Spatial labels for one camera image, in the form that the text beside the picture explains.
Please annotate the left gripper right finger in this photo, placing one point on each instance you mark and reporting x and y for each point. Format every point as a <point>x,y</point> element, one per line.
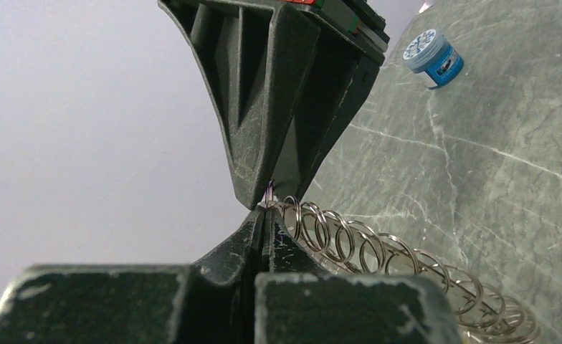
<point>297,301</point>

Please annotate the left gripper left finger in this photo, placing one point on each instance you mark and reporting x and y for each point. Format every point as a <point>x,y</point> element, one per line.
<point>208,301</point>

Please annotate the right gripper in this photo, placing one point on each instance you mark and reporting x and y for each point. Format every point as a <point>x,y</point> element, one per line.
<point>281,103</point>

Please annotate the blue small jar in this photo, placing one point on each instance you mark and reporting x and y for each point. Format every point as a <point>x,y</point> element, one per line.
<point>431,57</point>

